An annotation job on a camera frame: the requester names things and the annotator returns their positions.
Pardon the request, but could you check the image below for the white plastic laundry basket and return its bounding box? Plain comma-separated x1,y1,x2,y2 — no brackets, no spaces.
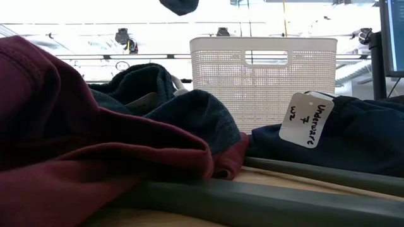
189,37,338,135

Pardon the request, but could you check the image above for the blue cloth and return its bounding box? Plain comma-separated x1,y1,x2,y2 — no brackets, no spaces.
158,0,200,16

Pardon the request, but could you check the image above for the maroon cloth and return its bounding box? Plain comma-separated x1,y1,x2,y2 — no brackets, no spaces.
0,35,250,227

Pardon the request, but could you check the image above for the yellow cable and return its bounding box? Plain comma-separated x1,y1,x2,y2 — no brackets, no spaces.
282,0,288,38

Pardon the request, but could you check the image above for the navy underwear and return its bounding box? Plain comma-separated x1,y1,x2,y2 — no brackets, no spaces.
246,93,404,179

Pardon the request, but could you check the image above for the white tag loop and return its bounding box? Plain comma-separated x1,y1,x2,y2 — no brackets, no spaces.
170,74,189,97

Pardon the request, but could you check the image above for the black aluminium table frame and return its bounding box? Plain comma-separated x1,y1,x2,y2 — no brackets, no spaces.
55,53,372,61

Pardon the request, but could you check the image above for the white handwritten paper tag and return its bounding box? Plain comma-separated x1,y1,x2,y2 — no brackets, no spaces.
278,91,335,149

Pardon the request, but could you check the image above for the black monitor stand pole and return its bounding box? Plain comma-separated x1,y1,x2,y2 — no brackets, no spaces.
368,31,388,101

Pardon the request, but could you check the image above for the blue striped shirt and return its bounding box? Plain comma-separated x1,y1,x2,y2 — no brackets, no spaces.
87,62,242,155

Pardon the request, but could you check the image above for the computer monitor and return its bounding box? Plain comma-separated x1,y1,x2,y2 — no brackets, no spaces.
379,0,404,79

